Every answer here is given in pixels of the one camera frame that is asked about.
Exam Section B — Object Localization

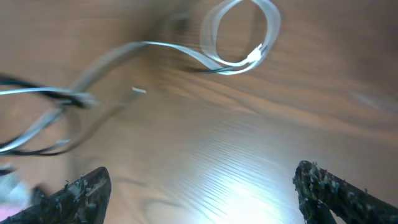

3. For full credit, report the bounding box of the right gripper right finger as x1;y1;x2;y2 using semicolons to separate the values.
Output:
293;161;397;223

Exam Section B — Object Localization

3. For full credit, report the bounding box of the black USB cable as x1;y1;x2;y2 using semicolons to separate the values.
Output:
0;62;231;158

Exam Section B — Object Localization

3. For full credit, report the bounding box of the white USB cable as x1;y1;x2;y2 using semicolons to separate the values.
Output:
0;0;282;155

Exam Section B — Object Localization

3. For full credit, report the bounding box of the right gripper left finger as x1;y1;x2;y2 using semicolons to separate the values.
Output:
1;167;111;224

